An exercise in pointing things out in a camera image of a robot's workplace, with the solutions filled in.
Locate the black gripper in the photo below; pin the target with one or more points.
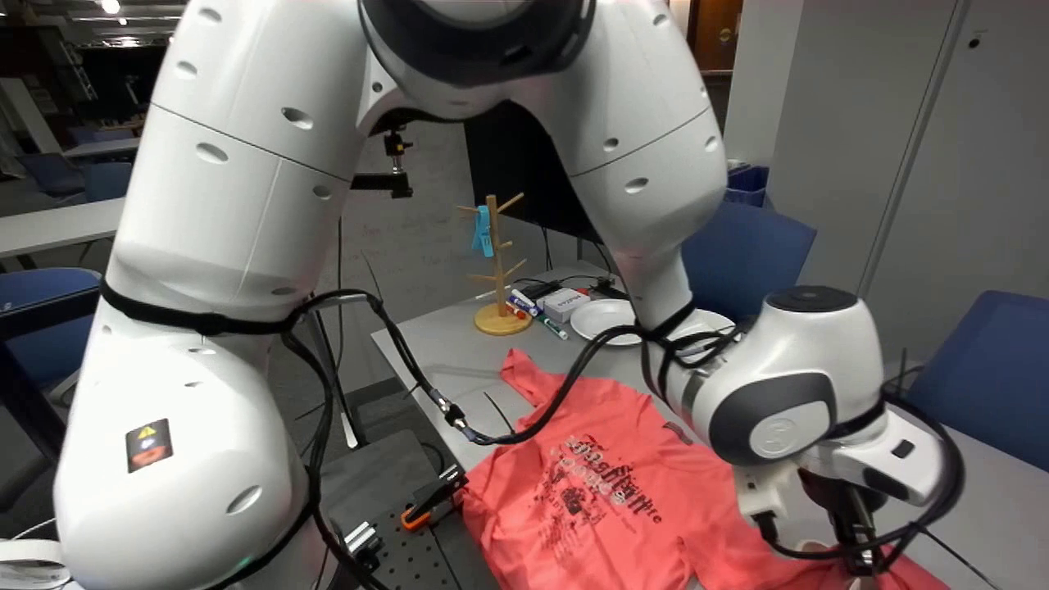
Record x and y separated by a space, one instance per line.
847 520

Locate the coral printed sweatshirt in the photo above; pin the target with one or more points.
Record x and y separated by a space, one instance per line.
591 504

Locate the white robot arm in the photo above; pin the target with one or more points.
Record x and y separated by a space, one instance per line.
217 217

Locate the blue office chair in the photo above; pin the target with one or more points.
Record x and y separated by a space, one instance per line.
42 316
984 373
756 257

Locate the white plate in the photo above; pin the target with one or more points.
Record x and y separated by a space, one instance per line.
603 318

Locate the blue waste bin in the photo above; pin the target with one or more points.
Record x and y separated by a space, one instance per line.
747 186

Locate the blue item on mug tree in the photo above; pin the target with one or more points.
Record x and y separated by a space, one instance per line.
482 233

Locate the black upright panel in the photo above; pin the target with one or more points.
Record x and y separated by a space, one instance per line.
527 164

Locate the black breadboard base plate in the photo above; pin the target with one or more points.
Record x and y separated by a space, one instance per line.
394 481

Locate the black camera on stand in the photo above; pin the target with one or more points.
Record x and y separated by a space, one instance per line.
380 180

